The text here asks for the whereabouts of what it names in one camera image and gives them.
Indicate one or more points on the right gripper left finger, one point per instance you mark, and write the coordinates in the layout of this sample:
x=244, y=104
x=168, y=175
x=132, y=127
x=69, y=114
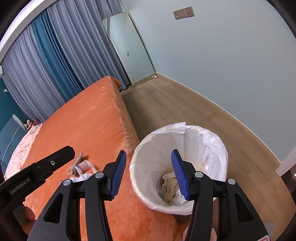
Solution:
x=60, y=218

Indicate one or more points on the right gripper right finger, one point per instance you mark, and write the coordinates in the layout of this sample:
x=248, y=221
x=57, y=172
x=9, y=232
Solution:
x=238, y=219

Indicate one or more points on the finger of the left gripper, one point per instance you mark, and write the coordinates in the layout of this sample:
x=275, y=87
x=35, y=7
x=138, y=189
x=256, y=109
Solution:
x=43, y=169

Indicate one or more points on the grey strip wrapper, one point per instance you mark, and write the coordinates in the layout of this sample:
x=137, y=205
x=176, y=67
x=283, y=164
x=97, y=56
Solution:
x=77, y=162

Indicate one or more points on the white trash bag liner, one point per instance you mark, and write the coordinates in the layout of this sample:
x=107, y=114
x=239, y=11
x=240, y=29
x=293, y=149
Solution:
x=150, y=166

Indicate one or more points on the crumpled beige paper trash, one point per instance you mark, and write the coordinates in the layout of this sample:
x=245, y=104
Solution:
x=169, y=190

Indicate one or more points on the person's left hand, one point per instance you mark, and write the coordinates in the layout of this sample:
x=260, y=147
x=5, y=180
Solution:
x=25, y=217

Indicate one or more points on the pink bed sheet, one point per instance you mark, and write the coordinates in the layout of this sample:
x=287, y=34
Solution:
x=21, y=152

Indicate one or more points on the pink sleeve clothing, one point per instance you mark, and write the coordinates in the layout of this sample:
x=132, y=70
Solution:
x=213, y=235

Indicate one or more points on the blue padded headboard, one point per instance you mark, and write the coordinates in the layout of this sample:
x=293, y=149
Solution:
x=11, y=135

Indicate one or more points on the small plush toy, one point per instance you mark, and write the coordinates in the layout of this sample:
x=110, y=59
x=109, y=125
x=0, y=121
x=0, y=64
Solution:
x=29, y=124

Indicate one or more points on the orange plush bed blanket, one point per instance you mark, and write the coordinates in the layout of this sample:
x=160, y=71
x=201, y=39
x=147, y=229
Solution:
x=96, y=123

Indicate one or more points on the grey blue curtain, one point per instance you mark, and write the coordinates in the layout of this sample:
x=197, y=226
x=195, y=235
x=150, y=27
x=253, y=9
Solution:
x=64, y=50

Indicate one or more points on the white baseboard trim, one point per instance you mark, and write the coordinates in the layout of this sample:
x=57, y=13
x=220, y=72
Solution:
x=235, y=121

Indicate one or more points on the white door frame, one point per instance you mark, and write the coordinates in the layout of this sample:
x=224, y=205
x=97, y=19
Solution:
x=287, y=164

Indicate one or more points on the standing mirror gold frame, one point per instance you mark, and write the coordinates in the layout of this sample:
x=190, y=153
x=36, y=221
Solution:
x=130, y=48

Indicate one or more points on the brown wall switch panel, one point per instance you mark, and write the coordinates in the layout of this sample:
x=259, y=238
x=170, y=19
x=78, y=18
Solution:
x=184, y=13

